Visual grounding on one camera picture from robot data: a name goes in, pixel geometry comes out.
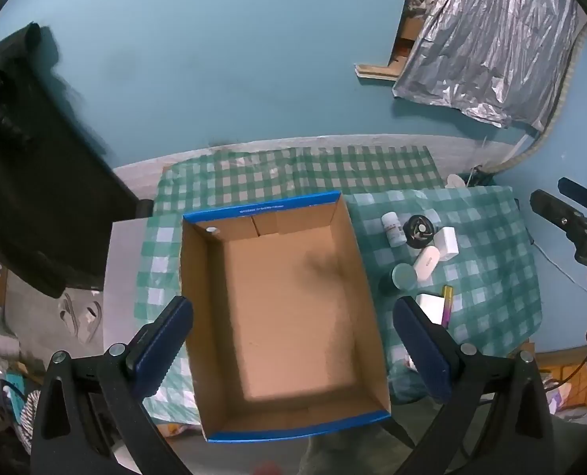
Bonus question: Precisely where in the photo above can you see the pair of white slippers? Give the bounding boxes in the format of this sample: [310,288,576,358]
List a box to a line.
[56,293,104,344]

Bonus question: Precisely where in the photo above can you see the white square charger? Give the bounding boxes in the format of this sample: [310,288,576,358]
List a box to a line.
[433,226,460,261]

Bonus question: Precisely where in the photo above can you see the iridescent lighter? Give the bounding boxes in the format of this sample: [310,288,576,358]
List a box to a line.
[440,286,456,328]

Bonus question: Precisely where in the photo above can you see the black round jar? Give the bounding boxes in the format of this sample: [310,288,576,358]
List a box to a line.
[403,214,439,251]

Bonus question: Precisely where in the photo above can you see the teal cylinder jar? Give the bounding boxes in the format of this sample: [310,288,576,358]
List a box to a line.
[379,263,418,298]

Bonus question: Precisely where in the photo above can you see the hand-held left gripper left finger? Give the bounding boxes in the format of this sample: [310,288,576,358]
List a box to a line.
[30,295,195,475]

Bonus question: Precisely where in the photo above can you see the black jacket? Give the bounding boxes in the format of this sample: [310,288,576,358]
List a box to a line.
[0,22,141,300]

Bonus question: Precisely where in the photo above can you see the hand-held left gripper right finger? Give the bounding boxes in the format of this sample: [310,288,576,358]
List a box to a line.
[392,296,556,475]

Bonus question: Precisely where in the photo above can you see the person's grey trousers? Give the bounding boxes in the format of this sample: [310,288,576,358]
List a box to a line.
[298,396,472,475]

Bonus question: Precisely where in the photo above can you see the small-check green tablecloth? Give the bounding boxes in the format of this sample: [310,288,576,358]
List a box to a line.
[152,146,445,219]

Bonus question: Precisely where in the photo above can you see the white pill bottle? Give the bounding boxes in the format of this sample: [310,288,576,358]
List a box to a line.
[381,212,408,246]

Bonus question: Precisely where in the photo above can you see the large-check teal plastic cloth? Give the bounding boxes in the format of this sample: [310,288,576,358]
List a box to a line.
[134,185,544,426]

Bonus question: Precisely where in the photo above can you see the black cable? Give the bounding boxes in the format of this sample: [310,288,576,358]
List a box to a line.
[536,351,587,387]

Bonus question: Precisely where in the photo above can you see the silver foil sheet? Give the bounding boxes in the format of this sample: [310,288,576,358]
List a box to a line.
[391,0,587,129]

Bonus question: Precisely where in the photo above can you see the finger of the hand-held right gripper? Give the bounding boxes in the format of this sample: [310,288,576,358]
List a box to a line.
[558,177,587,221]
[530,189,587,239]

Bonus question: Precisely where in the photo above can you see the cardboard box with blue rim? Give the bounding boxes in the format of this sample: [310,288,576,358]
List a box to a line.
[180,190,392,443]

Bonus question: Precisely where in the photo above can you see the white oval case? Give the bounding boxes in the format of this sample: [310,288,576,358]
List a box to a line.
[412,245,443,285]

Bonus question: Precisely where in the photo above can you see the wooden plank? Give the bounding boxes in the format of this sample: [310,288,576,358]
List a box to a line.
[355,62,398,81]

